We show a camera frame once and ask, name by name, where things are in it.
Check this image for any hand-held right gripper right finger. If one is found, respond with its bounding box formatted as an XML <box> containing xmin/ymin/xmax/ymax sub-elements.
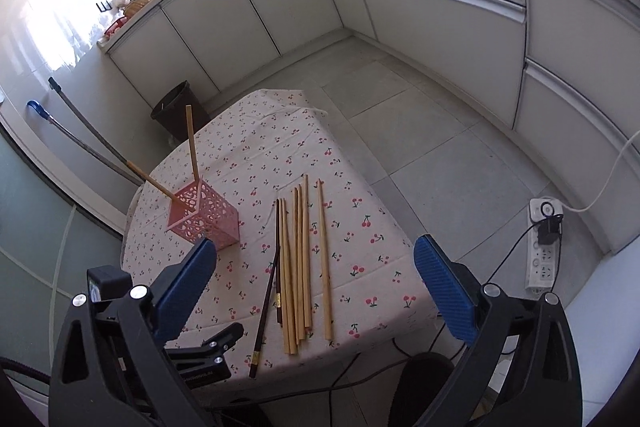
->
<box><xmin>413</xmin><ymin>234</ymin><xmax>584</xmax><ymax>427</ymax></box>

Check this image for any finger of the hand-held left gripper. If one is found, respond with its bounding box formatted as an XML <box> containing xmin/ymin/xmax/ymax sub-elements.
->
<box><xmin>164</xmin><ymin>322</ymin><xmax>246</xmax><ymax>393</ymax></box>

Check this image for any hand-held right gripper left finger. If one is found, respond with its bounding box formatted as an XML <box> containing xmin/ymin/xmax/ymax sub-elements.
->
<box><xmin>48</xmin><ymin>237</ymin><xmax>221</xmax><ymax>427</ymax></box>

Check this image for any dark brown chopstick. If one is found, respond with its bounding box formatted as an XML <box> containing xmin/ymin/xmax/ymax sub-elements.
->
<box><xmin>249</xmin><ymin>248</ymin><xmax>281</xmax><ymax>379</ymax></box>
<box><xmin>275</xmin><ymin>200</ymin><xmax>284</xmax><ymax>327</ymax></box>

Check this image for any pink perforated chopstick holder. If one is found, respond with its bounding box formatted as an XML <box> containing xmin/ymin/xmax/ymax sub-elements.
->
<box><xmin>167</xmin><ymin>179</ymin><xmax>240</xmax><ymax>253</ymax></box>

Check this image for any frosted glass door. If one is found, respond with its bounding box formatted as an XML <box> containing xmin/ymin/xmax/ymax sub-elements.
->
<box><xmin>0</xmin><ymin>127</ymin><xmax>127</xmax><ymax>358</ymax></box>

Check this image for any black stool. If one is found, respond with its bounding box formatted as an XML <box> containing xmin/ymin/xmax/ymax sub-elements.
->
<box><xmin>395</xmin><ymin>352</ymin><xmax>472</xmax><ymax>427</ymax></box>

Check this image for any white power strip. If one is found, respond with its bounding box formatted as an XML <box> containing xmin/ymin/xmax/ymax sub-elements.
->
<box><xmin>524</xmin><ymin>198</ymin><xmax>566</xmax><ymax>293</ymax></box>

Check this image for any black plug adapter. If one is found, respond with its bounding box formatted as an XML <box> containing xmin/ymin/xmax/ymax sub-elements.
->
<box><xmin>537</xmin><ymin>214</ymin><xmax>564</xmax><ymax>249</ymax></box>

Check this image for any cherry print tablecloth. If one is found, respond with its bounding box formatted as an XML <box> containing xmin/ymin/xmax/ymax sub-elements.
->
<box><xmin>121</xmin><ymin>89</ymin><xmax>446</xmax><ymax>388</ymax></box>

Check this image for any dark brown trash bin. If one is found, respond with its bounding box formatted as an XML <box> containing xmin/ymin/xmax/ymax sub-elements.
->
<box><xmin>151</xmin><ymin>81</ymin><xmax>210</xmax><ymax>142</ymax></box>

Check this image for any white base cabinet row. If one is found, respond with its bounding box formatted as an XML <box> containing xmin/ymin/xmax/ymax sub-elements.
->
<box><xmin>104</xmin><ymin>0</ymin><xmax>353</xmax><ymax>96</ymax></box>

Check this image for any wicker basket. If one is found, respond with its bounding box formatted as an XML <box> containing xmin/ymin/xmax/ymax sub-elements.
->
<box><xmin>122</xmin><ymin>0</ymin><xmax>164</xmax><ymax>16</ymax></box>

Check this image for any black cable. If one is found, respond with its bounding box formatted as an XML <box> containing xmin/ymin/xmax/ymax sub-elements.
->
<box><xmin>482</xmin><ymin>222</ymin><xmax>563</xmax><ymax>290</ymax></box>

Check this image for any black hose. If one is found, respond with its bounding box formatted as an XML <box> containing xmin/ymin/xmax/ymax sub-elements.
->
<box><xmin>0</xmin><ymin>355</ymin><xmax>52</xmax><ymax>383</ymax></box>

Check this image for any grey mop handle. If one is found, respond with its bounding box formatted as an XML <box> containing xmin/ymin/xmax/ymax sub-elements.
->
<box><xmin>48</xmin><ymin>77</ymin><xmax>144</xmax><ymax>186</ymax></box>

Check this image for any blue tipped mop handle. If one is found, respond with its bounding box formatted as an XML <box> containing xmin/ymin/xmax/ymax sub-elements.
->
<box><xmin>27</xmin><ymin>100</ymin><xmax>127</xmax><ymax>168</ymax></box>

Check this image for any white power cable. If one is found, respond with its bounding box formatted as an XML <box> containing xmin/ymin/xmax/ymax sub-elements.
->
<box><xmin>560</xmin><ymin>134</ymin><xmax>640</xmax><ymax>214</ymax></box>

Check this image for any white tall cabinet wall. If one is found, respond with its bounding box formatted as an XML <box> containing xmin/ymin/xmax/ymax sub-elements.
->
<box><xmin>297</xmin><ymin>0</ymin><xmax>640</xmax><ymax>255</ymax></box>

